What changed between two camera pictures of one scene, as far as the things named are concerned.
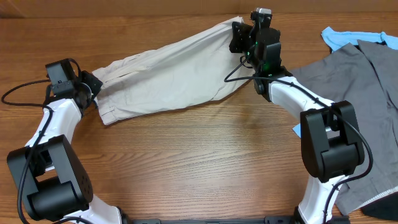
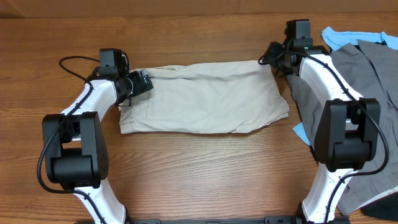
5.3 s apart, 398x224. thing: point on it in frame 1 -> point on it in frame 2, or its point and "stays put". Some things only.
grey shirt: [365, 75] stays put
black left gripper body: [89, 85] -> [138, 86]
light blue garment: [336, 39] stays put
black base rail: [267, 220] stays put
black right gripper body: [241, 44] -> [275, 58]
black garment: [384, 208] stays put
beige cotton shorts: [196, 66] -> [217, 98]
